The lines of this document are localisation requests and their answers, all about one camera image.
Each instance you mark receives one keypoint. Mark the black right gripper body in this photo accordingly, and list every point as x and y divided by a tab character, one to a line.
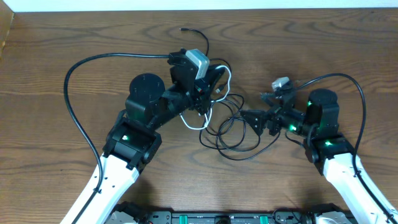
287	121

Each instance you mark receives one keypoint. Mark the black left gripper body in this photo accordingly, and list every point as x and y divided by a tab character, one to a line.
196	95

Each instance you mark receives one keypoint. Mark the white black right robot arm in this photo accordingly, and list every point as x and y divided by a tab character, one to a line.
327	149

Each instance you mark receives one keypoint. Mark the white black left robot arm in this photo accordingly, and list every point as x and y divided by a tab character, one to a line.
133	140

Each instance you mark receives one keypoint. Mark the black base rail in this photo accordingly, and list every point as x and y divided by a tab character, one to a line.
128	212

